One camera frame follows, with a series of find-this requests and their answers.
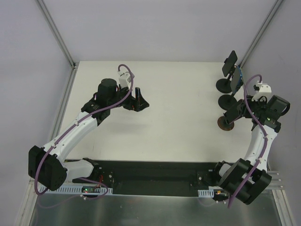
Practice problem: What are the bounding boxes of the black phone with red case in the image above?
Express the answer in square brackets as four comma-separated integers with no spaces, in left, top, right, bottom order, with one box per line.
[223,100,242,124]

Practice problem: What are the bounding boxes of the black clamp phone stand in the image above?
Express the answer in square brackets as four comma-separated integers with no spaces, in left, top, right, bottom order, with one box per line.
[218,93,237,110]

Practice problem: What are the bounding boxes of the brown base phone stand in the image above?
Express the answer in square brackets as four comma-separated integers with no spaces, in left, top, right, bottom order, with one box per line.
[217,116,234,131]

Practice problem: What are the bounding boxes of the black round base phone stand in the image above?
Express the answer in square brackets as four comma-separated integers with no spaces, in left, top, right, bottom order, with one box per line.
[215,66,235,94]

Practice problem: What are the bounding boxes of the blue edged black phone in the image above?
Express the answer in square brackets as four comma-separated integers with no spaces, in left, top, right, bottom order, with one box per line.
[230,66,243,94]

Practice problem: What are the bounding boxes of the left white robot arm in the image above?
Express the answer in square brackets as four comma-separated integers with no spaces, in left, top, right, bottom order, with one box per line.
[28,73,149,195]

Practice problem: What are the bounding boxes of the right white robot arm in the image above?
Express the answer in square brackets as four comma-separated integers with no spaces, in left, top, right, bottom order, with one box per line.
[210,95,290,205]

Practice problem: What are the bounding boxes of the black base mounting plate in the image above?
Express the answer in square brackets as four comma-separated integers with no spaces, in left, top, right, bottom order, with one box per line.
[72,160,245,196]

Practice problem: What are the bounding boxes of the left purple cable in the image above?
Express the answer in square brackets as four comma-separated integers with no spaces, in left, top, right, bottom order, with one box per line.
[34,64,135,209]

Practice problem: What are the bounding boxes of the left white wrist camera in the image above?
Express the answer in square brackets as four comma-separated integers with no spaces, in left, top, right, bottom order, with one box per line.
[118,71,131,89]

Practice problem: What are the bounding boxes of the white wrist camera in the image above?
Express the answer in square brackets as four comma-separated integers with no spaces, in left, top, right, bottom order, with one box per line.
[118,71,131,89]
[252,81,272,102]

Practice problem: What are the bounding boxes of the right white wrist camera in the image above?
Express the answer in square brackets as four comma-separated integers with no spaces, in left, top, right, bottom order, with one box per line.
[252,81,272,102]

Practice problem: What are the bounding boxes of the right white cable duct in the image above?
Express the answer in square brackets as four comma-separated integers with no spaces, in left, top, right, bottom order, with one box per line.
[198,188,229,198]

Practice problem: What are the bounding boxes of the white cable duct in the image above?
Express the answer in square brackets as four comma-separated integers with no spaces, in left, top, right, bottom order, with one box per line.
[198,188,229,198]
[46,185,113,195]

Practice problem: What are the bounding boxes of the left white cable duct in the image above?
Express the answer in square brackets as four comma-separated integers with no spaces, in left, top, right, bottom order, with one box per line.
[46,185,113,195]

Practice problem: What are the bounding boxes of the right aluminium frame post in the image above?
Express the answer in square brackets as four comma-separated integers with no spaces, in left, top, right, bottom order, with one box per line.
[238,0,285,68]

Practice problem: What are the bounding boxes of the aluminium frame post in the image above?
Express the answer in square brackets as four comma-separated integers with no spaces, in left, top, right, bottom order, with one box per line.
[35,0,76,69]
[238,0,285,68]

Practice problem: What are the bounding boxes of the left aluminium frame post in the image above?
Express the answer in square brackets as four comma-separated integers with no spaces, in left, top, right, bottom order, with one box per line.
[35,0,76,69]

